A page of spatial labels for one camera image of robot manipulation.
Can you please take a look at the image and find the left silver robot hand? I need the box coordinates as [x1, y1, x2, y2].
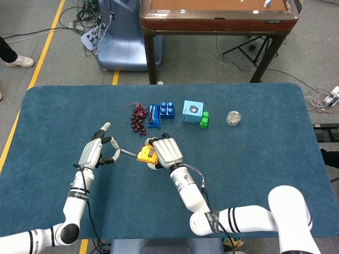
[78, 122, 121, 170]

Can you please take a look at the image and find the black tripod stand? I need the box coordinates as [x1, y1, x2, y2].
[222, 35, 279, 66]

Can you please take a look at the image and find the white power strip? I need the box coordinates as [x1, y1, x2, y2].
[80, 26, 103, 51]

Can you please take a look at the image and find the green toy building block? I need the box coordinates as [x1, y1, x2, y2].
[199, 111, 210, 130]

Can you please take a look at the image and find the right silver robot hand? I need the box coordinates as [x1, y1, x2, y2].
[144, 133, 184, 171]

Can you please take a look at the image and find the tangle of red white wires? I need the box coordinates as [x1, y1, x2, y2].
[304, 88, 339, 115]

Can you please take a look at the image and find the blue snack packet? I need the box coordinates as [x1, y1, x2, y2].
[146, 104, 162, 129]

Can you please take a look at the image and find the blue toy building block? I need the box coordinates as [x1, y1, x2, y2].
[159, 101, 176, 119]

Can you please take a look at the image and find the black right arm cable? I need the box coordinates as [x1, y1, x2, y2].
[182, 164, 239, 254]

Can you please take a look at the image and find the light blue cardboard box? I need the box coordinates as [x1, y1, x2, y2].
[182, 99, 204, 124]

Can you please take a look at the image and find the black foot pedal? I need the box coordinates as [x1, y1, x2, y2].
[312, 123, 339, 144]

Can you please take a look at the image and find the clear jar of paper clips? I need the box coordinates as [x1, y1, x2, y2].
[226, 110, 242, 127]

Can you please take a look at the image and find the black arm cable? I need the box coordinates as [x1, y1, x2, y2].
[73, 164, 106, 254]
[182, 164, 239, 254]

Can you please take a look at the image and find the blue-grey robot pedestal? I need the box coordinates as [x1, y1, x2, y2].
[96, 0, 164, 71]

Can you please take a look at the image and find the blue-grey robot torso base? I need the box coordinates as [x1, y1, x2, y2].
[110, 238, 226, 254]

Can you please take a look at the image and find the yellow toy object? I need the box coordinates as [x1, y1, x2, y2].
[119, 144, 159, 162]

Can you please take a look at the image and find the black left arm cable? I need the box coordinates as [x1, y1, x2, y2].
[73, 164, 106, 254]

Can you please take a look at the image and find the black trouser leg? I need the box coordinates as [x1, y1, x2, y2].
[0, 36, 18, 64]

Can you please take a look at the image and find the red grape bunch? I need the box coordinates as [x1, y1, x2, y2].
[122, 102, 148, 137]

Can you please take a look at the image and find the brown mahjong table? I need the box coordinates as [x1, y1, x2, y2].
[139, 0, 300, 85]

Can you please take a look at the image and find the white sneaker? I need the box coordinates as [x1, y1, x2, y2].
[5, 55, 35, 69]

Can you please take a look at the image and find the blue felt table cloth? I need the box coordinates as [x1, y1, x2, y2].
[0, 83, 339, 240]

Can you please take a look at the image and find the black floor cable bundle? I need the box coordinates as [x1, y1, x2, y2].
[57, 0, 106, 58]

